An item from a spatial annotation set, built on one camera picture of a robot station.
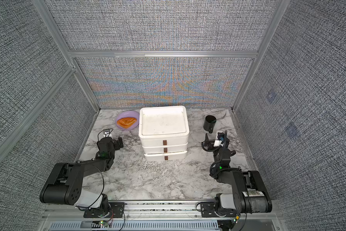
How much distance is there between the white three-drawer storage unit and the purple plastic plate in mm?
283

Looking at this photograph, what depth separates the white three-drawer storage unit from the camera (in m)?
0.77

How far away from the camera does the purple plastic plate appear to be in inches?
42.7
